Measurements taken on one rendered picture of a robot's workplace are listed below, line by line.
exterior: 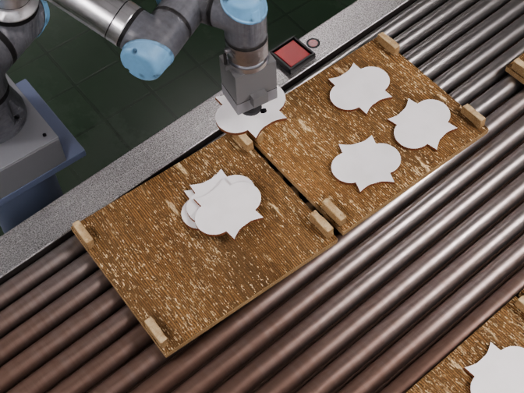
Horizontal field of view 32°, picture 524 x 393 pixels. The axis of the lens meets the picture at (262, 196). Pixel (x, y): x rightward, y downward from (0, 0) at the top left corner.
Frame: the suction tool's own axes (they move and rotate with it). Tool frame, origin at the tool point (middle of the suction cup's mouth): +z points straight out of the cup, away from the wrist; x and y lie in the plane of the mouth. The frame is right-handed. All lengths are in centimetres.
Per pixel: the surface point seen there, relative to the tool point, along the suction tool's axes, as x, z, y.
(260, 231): -14.5, 18.4, -6.5
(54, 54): 140, 112, -11
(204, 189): -1.2, 16.7, -12.1
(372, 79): 7.1, 17.6, 33.6
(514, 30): 5, 20, 71
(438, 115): -8.5, 17.6, 40.4
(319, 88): 11.4, 18.4, 22.6
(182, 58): 116, 112, 29
